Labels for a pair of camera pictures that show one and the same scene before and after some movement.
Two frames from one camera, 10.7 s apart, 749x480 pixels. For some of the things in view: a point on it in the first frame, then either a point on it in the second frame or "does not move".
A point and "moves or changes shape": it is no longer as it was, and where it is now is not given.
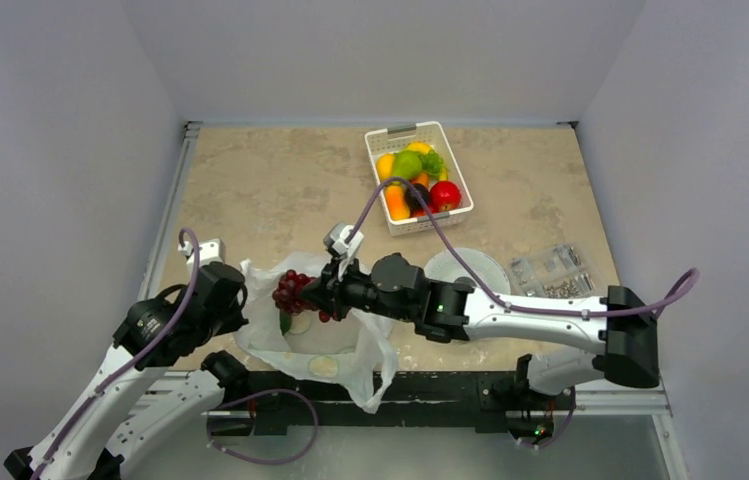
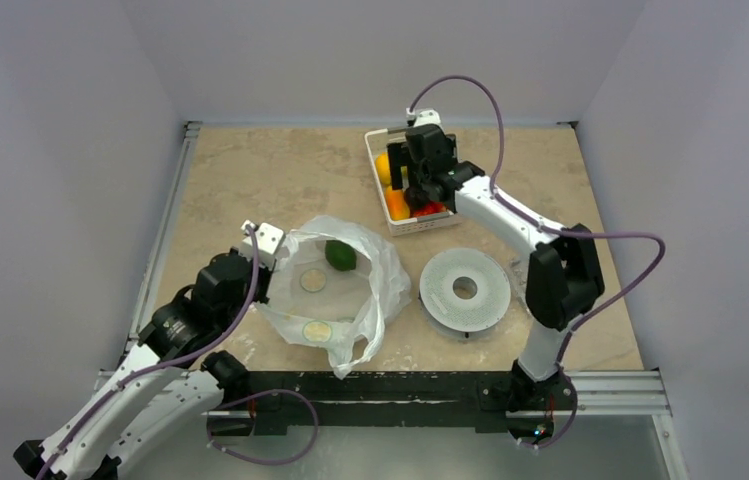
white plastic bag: (352, 348) moves or changes shape
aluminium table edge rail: (187, 137) does not move
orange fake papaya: (398, 206) does not move
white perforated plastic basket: (393, 139) does not move
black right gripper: (332, 291) -> (398, 163)
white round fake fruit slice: (323, 366) -> (317, 331)
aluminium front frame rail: (645, 400) does not move
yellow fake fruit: (384, 166) does not move
